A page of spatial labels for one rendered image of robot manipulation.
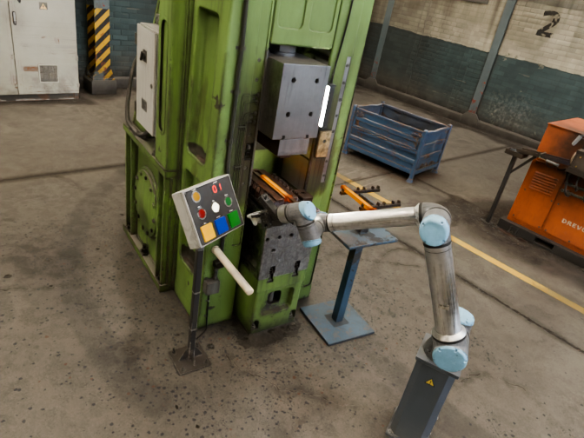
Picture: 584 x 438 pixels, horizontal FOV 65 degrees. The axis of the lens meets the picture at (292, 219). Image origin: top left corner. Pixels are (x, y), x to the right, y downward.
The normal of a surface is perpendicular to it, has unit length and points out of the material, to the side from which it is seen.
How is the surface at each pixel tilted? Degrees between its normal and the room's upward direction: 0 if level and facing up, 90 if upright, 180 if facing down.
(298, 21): 90
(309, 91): 90
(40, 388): 0
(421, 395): 90
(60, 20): 90
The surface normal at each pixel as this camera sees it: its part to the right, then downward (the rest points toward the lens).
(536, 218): -0.74, 0.20
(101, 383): 0.17, -0.87
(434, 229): -0.40, 0.25
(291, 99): 0.54, 0.48
